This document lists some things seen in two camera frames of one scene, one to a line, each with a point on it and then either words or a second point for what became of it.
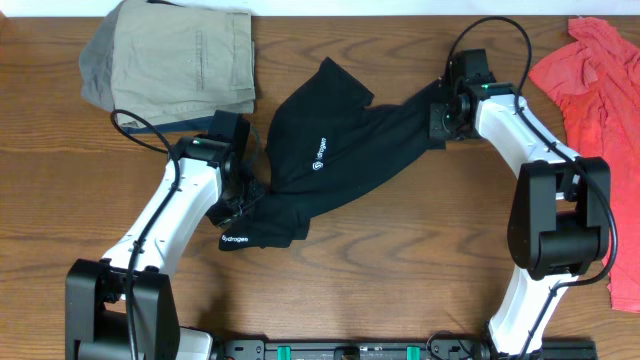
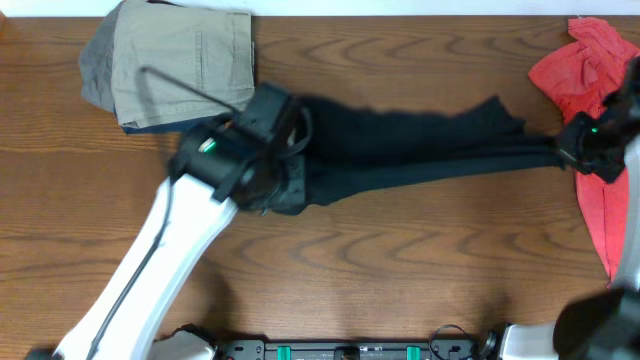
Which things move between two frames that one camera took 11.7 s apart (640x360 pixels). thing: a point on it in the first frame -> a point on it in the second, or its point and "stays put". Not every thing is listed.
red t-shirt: [595, 78] stays put
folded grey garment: [96, 62] stays put
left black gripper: [240, 198] -> [293, 163]
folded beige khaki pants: [174, 62] stays put
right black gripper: [439, 121] -> [567, 150]
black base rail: [393, 349] stays put
